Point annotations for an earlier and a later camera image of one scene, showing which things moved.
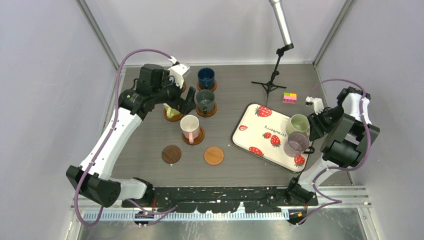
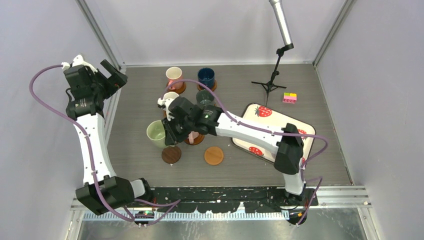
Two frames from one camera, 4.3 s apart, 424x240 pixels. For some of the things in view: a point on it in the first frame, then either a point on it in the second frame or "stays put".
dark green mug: [205, 100] stays put
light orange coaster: [213, 155] stays put
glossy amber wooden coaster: [196, 140] stays put
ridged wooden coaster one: [184, 87] stays put
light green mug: [298, 123] → [155, 132]
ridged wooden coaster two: [213, 89] stays put
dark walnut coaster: [171, 154] stays put
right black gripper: [316, 131] → [172, 137]
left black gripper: [180, 104] → [119, 79]
